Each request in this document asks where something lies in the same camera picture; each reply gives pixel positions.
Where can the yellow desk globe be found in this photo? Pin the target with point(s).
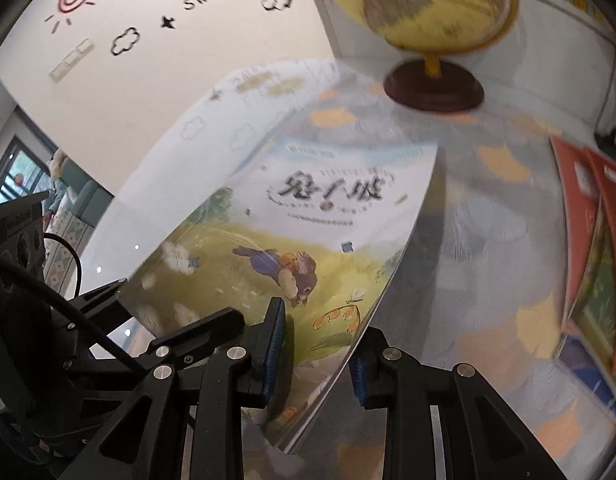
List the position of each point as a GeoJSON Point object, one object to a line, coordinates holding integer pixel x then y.
{"type": "Point", "coordinates": [423, 5]}

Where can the white wall switch panel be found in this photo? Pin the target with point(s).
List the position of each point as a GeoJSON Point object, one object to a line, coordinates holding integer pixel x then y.
{"type": "Point", "coordinates": [72, 60]}

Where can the dark framed window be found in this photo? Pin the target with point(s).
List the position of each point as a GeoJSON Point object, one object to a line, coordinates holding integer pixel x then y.
{"type": "Point", "coordinates": [22, 160]}

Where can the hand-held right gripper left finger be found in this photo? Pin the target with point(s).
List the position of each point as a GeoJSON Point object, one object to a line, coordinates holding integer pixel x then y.
{"type": "Point", "coordinates": [275, 347]}

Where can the wall sticker set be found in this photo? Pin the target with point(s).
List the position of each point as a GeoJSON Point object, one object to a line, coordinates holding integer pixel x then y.
{"type": "Point", "coordinates": [167, 22]}

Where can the teal sofa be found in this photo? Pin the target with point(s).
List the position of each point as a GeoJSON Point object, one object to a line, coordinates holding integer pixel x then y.
{"type": "Point", "coordinates": [87, 195]}

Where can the patterned cloth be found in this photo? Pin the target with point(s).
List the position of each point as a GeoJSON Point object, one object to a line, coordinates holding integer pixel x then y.
{"type": "Point", "coordinates": [62, 250]}

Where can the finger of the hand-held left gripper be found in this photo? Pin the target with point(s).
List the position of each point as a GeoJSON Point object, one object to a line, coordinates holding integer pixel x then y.
{"type": "Point", "coordinates": [202, 332]}
{"type": "Point", "coordinates": [100, 305]}

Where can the meadow rabbit picture book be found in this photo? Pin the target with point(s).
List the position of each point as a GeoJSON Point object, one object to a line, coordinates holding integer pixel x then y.
{"type": "Point", "coordinates": [308, 230]}

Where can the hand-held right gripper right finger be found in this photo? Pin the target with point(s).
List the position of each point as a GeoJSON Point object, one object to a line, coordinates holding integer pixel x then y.
{"type": "Point", "coordinates": [359, 382]}

